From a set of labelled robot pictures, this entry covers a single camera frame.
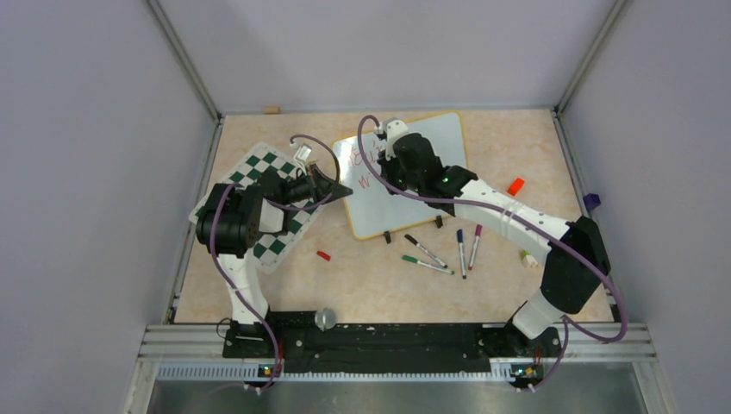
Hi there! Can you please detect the black whiteboard marker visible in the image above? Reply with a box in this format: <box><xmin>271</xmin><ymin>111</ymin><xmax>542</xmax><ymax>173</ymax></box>
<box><xmin>404</xmin><ymin>234</ymin><xmax>448</xmax><ymax>268</ymax></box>

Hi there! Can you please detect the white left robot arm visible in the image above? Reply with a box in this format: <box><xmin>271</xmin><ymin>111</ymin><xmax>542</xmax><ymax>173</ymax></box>
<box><xmin>196</xmin><ymin>165</ymin><xmax>353</xmax><ymax>357</ymax></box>

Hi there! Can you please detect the purple whiteboard marker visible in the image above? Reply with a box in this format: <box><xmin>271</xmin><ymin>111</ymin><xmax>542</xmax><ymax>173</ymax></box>
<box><xmin>467</xmin><ymin>224</ymin><xmax>483</xmax><ymax>270</ymax></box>

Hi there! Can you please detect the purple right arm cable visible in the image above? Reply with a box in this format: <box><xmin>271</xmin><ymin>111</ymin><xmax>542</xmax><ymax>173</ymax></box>
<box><xmin>356</xmin><ymin>115</ymin><xmax>629</xmax><ymax>395</ymax></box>

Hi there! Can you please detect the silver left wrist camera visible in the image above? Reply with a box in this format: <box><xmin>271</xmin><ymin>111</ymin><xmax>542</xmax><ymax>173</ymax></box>
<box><xmin>293</xmin><ymin>144</ymin><xmax>312</xmax><ymax>164</ymax></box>

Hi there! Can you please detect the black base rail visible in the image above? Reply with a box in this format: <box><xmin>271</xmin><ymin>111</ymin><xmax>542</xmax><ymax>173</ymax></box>
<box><xmin>222</xmin><ymin>311</ymin><xmax>561</xmax><ymax>374</ymax></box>

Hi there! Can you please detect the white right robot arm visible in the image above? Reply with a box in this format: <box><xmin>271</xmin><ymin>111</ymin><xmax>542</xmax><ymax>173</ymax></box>
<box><xmin>374</xmin><ymin>118</ymin><xmax>610</xmax><ymax>355</ymax></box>

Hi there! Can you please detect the blue whiteboard marker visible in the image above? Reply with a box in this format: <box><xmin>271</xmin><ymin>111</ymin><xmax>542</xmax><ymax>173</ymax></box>
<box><xmin>456</xmin><ymin>229</ymin><xmax>467</xmax><ymax>279</ymax></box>

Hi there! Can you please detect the yellow framed whiteboard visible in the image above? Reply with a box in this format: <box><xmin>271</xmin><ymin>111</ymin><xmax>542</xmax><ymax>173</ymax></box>
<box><xmin>333</xmin><ymin>112</ymin><xmax>467</xmax><ymax>240</ymax></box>

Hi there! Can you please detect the green white chessboard mat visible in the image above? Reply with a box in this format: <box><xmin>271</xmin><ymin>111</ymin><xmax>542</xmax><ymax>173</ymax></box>
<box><xmin>190</xmin><ymin>143</ymin><xmax>352</xmax><ymax>273</ymax></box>

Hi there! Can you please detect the orange red block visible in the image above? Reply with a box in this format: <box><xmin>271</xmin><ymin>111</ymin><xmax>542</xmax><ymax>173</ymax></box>
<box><xmin>507</xmin><ymin>177</ymin><xmax>525</xmax><ymax>197</ymax></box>

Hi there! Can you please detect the grey round knob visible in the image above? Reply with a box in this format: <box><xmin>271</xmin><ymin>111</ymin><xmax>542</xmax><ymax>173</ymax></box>
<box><xmin>315</xmin><ymin>308</ymin><xmax>337</xmax><ymax>331</ymax></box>

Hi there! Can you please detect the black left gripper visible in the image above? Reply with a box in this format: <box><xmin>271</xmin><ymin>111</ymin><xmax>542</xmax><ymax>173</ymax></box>
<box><xmin>278</xmin><ymin>163</ymin><xmax>352</xmax><ymax>206</ymax></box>

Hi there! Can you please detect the green whiteboard marker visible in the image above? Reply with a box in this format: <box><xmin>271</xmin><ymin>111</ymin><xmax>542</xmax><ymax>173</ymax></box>
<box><xmin>401</xmin><ymin>254</ymin><xmax>454</xmax><ymax>275</ymax></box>

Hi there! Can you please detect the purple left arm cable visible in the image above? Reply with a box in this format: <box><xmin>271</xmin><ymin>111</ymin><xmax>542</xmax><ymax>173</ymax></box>
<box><xmin>206</xmin><ymin>135</ymin><xmax>342</xmax><ymax>395</ymax></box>

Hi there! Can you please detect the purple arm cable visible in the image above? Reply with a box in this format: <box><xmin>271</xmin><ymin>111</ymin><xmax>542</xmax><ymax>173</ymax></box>
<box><xmin>206</xmin><ymin>135</ymin><xmax>342</xmax><ymax>395</ymax></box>
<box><xmin>356</xmin><ymin>115</ymin><xmax>629</xmax><ymax>395</ymax></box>

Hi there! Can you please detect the green white toy brick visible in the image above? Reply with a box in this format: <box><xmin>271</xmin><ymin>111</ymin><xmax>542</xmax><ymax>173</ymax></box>
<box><xmin>519</xmin><ymin>250</ymin><xmax>540</xmax><ymax>268</ymax></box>

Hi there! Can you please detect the purple block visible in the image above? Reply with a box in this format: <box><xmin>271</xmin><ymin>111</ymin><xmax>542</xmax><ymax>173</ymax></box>
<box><xmin>583</xmin><ymin>193</ymin><xmax>602</xmax><ymax>211</ymax></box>

